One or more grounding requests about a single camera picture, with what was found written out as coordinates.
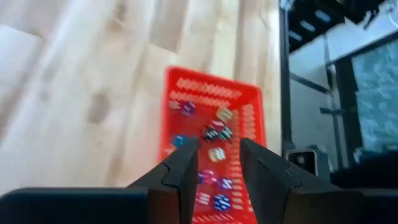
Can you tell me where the black table-level camera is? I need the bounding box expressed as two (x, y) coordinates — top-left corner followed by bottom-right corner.
(285, 144), (331, 185)

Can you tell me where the pale yellow die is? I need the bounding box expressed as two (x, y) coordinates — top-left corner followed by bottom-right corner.
(216, 107), (233, 123)

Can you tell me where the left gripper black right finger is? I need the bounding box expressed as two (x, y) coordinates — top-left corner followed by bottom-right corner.
(240, 138), (342, 224)

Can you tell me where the black bulky object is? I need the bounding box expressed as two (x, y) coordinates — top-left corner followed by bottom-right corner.
(329, 151), (398, 189)

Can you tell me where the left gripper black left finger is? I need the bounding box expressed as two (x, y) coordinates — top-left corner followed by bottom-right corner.
(126, 138), (200, 224)

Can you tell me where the teal patterned panel black frame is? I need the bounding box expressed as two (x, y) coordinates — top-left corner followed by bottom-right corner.
(334, 30), (398, 156)

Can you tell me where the black die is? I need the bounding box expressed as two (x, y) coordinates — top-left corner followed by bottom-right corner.
(202, 128), (218, 142)

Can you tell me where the red slotted plastic basket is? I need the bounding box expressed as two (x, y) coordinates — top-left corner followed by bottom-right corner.
(157, 65), (267, 224)

